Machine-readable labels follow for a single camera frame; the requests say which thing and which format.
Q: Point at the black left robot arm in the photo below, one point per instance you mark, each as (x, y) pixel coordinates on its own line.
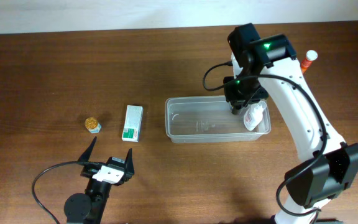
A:
(88, 207)

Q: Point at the dark bottle white cap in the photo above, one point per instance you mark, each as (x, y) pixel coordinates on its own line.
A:
(235, 108)

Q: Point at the clear plastic container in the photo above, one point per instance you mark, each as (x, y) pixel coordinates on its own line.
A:
(204, 119)

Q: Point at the white green Panadol box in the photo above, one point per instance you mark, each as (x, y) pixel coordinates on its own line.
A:
(132, 123)

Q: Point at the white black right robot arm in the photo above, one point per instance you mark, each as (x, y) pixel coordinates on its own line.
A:
(328, 164)

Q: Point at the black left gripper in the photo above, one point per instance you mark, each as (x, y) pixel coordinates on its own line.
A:
(128, 169)

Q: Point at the white squeeze bottle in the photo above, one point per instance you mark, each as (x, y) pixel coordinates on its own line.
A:
(254, 115)

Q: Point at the small gold lid jar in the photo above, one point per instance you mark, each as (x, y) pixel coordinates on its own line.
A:
(92, 125)

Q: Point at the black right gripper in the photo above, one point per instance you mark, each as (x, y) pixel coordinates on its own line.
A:
(235, 98)

